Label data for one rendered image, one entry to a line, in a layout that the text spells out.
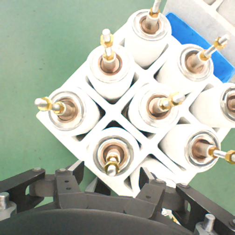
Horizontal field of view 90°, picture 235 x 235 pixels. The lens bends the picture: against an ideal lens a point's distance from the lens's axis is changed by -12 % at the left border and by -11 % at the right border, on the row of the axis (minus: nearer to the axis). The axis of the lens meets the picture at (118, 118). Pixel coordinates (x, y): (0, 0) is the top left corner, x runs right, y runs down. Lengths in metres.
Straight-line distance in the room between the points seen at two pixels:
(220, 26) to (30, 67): 0.69
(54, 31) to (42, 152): 0.50
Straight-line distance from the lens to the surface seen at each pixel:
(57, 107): 0.21
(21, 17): 0.82
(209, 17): 0.53
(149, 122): 0.24
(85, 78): 0.35
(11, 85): 0.68
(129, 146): 0.24
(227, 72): 0.58
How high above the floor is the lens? 0.49
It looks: 87 degrees down
